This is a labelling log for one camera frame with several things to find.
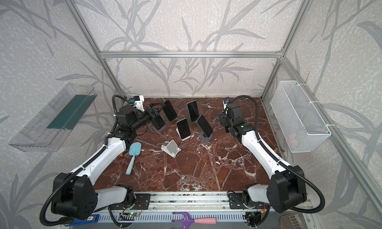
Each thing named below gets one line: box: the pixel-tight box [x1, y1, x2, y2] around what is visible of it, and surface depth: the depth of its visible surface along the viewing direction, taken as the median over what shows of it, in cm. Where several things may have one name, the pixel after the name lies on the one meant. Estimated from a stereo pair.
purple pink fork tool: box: [171, 211, 217, 229], surface depth 70 cm
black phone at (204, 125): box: [195, 114, 213, 138], surface depth 93 cm
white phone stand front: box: [161, 139, 182, 159], surface depth 90 cm
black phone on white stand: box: [176, 118, 191, 140], surface depth 91 cm
